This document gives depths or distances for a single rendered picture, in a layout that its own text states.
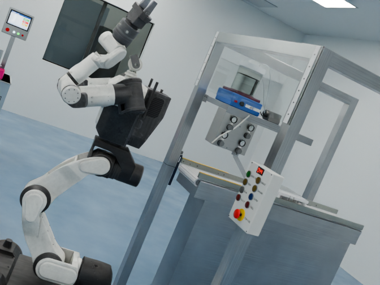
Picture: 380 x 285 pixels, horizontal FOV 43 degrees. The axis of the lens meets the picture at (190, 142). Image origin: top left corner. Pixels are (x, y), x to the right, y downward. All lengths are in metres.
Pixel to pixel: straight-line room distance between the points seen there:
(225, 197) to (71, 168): 0.93
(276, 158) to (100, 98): 0.78
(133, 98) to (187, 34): 5.68
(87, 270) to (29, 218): 0.40
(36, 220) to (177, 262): 0.91
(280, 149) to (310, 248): 1.43
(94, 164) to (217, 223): 0.92
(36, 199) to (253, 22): 6.29
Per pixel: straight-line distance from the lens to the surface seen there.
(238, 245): 2.09
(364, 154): 6.60
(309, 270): 3.43
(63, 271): 2.50
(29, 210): 2.40
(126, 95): 2.09
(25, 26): 4.92
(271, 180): 1.91
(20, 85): 7.34
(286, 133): 2.01
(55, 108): 7.42
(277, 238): 3.16
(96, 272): 2.54
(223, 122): 2.60
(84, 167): 2.33
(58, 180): 2.39
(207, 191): 2.73
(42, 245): 2.51
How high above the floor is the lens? 1.38
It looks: 7 degrees down
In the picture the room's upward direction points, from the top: 23 degrees clockwise
